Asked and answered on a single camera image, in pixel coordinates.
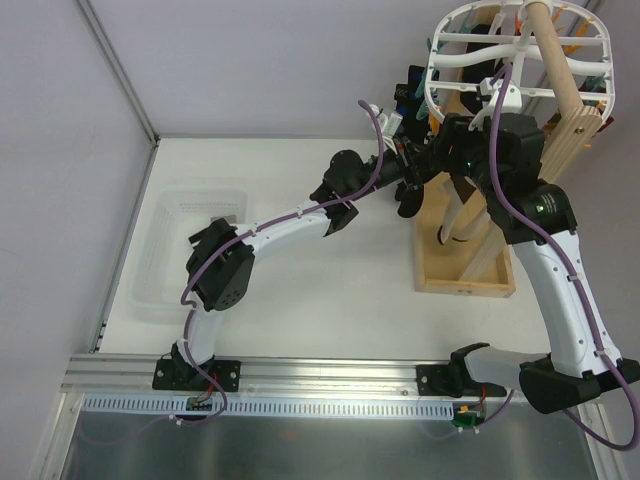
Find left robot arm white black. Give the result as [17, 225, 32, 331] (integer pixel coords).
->
[152, 136, 426, 392]

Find white plastic laundry basket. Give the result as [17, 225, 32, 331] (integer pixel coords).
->
[130, 185, 249, 323]

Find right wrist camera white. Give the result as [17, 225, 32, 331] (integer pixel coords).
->
[469, 78, 522, 131]

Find purple cable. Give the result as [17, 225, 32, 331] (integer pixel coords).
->
[487, 64, 636, 449]
[179, 99, 386, 426]

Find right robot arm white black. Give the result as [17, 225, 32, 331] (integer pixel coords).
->
[429, 113, 639, 414]

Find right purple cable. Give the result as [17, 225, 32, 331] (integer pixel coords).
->
[487, 64, 636, 449]

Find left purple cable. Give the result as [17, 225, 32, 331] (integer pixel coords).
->
[179, 99, 386, 426]

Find black sock white stripes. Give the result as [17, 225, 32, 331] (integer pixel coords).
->
[394, 182, 424, 219]

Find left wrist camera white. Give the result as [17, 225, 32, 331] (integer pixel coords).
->
[371, 104, 403, 148]

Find aluminium mounting rail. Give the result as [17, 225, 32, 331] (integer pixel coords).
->
[61, 353, 447, 400]

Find grey sock white stripes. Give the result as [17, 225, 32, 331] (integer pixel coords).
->
[210, 215, 238, 224]

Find black sock plain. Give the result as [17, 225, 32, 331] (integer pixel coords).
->
[394, 65, 433, 148]

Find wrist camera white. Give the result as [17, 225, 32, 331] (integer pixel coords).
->
[371, 104, 403, 148]
[469, 78, 522, 131]

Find white slotted cable duct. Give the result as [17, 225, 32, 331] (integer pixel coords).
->
[83, 394, 454, 421]

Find wooden hanger stand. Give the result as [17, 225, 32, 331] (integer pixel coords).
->
[414, 1, 611, 298]

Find white round clip hanger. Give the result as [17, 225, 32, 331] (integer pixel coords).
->
[419, 1, 615, 122]

